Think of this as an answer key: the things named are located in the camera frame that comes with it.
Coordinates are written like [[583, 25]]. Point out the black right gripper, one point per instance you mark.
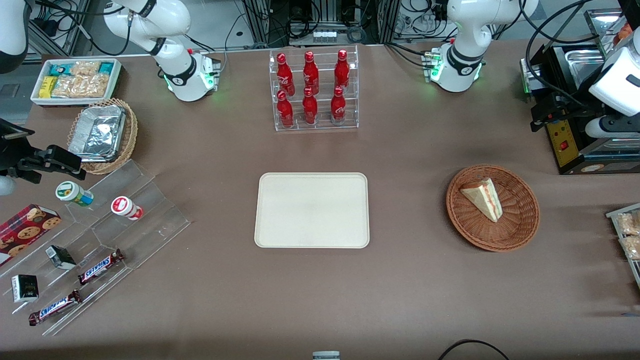
[[10, 157]]

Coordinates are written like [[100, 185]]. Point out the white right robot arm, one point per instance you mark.
[[176, 65]]

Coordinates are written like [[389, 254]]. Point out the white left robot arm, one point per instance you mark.
[[464, 52]]

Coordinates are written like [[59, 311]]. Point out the white snack tray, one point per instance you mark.
[[36, 97]]

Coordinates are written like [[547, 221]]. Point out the light wicker basket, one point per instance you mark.
[[129, 135]]

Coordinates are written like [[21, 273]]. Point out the beige plastic tray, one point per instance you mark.
[[312, 210]]

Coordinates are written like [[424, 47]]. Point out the triangular wrapped sandwich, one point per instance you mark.
[[484, 197]]

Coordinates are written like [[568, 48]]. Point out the brown wicker basket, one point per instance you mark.
[[517, 220]]

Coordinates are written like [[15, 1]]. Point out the grey tray with snacks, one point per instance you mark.
[[614, 212]]

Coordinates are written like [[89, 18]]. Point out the green lid cup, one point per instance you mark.
[[72, 193]]

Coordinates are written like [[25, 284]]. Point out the aluminium foil container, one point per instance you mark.
[[97, 134]]

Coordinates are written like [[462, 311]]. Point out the red plaid cookie box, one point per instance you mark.
[[25, 232]]

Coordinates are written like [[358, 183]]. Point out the yellow snack packet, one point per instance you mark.
[[47, 87]]

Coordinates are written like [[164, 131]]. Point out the large clear cracker pack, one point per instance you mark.
[[80, 86]]

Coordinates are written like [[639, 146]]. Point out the red lid cup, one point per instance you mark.
[[125, 207]]

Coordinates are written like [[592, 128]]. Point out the small dark green box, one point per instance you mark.
[[61, 257]]

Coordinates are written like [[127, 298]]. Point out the teal snack packet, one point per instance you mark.
[[59, 69], [107, 68]]

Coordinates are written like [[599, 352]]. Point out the small clear cracker pack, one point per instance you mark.
[[85, 68]]

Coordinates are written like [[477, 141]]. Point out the Snickers chocolate bar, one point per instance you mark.
[[100, 266], [54, 307]]

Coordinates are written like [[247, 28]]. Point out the clear acrylic stepped stand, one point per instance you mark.
[[150, 220]]

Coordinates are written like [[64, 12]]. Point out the dark box with white side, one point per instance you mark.
[[25, 289]]

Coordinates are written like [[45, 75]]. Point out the red cola bottle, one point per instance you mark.
[[310, 110], [342, 72], [285, 75], [338, 108], [310, 74], [285, 112]]

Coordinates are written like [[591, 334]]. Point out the clear acrylic bottle rack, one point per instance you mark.
[[322, 122]]

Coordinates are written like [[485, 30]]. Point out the white power strip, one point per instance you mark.
[[325, 36]]

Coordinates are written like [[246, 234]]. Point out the black machine with yellow panel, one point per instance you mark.
[[565, 150]]

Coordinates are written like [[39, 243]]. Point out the clear wrapped pastry pack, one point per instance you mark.
[[632, 248], [630, 223]]

